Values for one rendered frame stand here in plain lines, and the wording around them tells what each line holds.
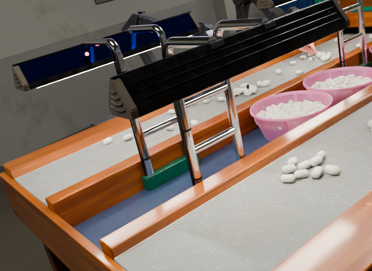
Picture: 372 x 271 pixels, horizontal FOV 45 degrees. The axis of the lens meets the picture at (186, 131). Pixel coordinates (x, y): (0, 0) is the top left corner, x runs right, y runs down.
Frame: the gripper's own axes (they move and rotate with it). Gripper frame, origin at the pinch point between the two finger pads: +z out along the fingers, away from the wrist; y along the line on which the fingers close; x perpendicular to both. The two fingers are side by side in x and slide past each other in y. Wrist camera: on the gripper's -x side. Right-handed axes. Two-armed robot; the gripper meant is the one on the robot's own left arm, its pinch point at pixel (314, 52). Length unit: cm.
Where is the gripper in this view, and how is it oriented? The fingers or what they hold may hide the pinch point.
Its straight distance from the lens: 217.8
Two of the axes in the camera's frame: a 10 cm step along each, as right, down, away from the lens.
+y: 7.6, -3.7, 5.3
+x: -2.4, 5.9, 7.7
